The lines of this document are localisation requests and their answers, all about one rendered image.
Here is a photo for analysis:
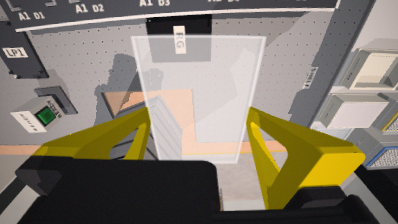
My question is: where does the black flat square pad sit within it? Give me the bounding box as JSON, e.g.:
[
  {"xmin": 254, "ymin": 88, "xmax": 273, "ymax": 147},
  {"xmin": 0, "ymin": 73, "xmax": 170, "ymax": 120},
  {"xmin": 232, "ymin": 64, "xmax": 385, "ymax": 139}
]
[{"xmin": 145, "ymin": 14, "xmax": 212, "ymax": 34}]

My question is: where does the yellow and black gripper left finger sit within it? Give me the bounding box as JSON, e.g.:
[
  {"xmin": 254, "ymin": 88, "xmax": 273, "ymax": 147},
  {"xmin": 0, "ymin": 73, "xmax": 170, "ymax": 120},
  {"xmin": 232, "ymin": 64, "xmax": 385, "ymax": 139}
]
[{"xmin": 31, "ymin": 107, "xmax": 151, "ymax": 160}]

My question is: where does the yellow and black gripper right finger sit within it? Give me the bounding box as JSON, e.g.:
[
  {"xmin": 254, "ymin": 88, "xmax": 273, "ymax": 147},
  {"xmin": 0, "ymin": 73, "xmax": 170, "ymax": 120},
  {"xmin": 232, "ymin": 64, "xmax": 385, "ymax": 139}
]
[{"xmin": 246, "ymin": 107, "xmax": 365, "ymax": 210}]

